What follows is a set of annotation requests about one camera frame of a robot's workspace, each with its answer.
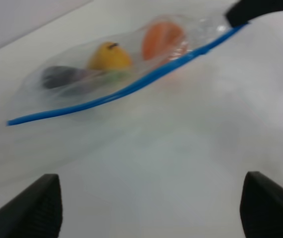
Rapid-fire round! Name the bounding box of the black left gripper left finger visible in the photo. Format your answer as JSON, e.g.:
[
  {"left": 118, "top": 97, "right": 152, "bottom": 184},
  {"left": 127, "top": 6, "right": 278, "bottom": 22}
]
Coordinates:
[{"left": 0, "top": 174, "right": 63, "bottom": 238}]

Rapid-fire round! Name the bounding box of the yellow toy pear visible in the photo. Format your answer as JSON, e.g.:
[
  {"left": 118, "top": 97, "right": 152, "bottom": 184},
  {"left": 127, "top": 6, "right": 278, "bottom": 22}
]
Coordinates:
[{"left": 87, "top": 42, "right": 133, "bottom": 71}]

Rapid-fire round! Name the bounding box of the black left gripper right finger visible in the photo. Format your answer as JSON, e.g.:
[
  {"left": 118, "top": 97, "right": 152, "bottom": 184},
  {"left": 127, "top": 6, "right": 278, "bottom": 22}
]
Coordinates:
[{"left": 240, "top": 171, "right": 283, "bottom": 238}]

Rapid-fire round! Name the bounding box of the blue zip slider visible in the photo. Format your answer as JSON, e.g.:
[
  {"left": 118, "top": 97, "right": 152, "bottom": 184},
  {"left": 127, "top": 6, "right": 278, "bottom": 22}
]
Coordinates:
[{"left": 192, "top": 47, "right": 210, "bottom": 57}]

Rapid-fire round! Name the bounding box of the purple toy eggplant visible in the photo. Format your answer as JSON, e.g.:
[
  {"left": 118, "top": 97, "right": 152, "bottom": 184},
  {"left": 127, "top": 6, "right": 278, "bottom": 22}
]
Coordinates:
[{"left": 41, "top": 66, "right": 103, "bottom": 89}]

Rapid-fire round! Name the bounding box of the clear zip bag blue strip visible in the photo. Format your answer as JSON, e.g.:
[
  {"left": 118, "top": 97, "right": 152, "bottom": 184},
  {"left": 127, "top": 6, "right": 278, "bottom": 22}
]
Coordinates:
[{"left": 6, "top": 14, "right": 241, "bottom": 126}]

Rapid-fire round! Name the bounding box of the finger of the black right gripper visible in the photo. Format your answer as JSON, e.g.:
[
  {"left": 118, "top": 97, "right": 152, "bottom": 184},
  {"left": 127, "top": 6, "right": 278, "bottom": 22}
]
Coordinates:
[{"left": 225, "top": 0, "right": 283, "bottom": 27}]

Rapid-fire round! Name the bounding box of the orange toy fruit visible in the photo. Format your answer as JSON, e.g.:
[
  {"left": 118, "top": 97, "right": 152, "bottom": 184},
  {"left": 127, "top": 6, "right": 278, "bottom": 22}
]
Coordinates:
[{"left": 142, "top": 21, "right": 188, "bottom": 63}]

